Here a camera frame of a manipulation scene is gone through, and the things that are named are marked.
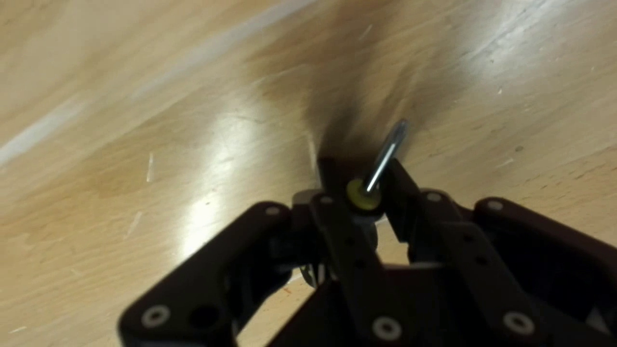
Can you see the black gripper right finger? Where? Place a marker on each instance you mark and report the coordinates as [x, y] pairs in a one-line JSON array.
[[522, 281]]

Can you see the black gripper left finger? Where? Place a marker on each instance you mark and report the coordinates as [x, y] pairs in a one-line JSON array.
[[208, 300]]

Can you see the black yellow stubby screwdriver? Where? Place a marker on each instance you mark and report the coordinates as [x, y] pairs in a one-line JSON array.
[[358, 184]]

